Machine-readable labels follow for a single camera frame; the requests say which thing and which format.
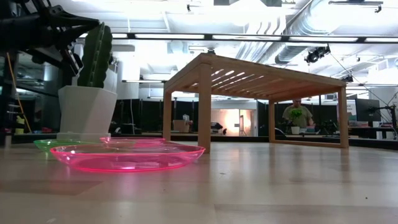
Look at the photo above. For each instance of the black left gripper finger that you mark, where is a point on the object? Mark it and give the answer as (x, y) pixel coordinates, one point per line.
(73, 35)
(68, 19)

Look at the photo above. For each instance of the green translucent plastic plate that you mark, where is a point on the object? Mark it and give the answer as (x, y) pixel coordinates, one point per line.
(53, 143)

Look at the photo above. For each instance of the pink translucent plastic plate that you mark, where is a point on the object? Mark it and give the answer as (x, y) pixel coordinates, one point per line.
(130, 158)
(133, 140)

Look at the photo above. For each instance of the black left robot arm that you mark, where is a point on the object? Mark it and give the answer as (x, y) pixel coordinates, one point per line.
(15, 9)

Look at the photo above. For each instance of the wooden slatted shelf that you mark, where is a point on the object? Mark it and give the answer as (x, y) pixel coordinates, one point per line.
(204, 102)

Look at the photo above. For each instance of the green artificial cactus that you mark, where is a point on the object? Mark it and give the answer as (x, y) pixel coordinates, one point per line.
(94, 56)

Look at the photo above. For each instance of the white faceted plant pot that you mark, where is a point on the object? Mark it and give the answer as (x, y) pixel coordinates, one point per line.
(87, 109)

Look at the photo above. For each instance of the cardboard box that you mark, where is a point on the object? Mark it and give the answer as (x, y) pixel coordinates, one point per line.
(181, 126)

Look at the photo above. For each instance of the small plant in white pot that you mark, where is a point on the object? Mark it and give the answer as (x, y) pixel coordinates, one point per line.
(295, 119)

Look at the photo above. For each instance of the person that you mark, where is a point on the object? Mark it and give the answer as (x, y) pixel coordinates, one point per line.
(298, 115)

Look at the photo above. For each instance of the black computer monitor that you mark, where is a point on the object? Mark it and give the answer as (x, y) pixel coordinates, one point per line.
(368, 110)

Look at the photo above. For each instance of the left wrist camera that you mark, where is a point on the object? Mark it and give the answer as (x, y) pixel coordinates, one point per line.
(73, 62)

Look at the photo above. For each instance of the black overhead camera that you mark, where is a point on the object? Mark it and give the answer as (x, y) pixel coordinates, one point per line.
(315, 54)

